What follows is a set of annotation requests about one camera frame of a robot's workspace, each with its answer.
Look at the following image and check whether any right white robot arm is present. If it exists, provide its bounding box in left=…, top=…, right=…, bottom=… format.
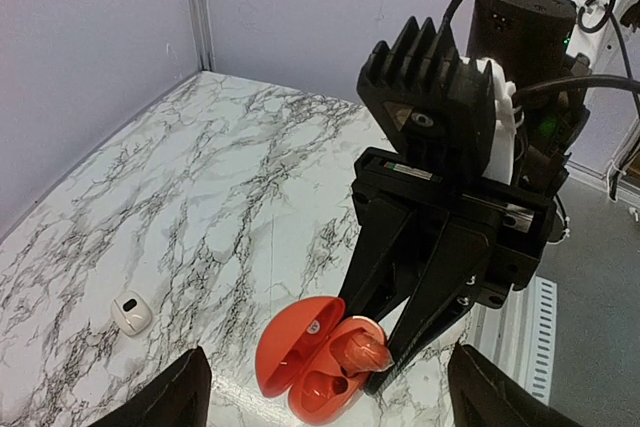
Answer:
left=339, top=0, right=639, bottom=396

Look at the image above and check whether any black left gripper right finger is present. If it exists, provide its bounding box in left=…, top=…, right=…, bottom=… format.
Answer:
left=447, top=343, right=580, bottom=427

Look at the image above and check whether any right metal corner post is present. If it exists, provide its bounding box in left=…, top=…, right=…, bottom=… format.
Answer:
left=188, top=0, right=215, bottom=72

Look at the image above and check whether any red round charging case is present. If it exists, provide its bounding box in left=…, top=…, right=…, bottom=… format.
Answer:
left=255, top=296, right=389, bottom=425

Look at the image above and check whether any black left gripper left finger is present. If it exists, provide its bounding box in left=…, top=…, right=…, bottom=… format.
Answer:
left=91, top=346, right=211, bottom=427

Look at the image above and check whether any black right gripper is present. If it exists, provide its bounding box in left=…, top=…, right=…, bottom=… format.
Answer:
left=339, top=0, right=588, bottom=396

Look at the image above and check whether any red earbud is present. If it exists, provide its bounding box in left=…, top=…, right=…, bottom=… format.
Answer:
left=340, top=332, right=394, bottom=377

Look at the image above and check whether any aluminium front rail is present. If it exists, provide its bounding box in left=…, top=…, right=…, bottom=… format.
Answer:
left=526, top=277, right=557, bottom=405

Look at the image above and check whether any white earbud charging case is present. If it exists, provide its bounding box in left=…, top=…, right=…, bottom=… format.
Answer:
left=110, top=291, right=152, bottom=337

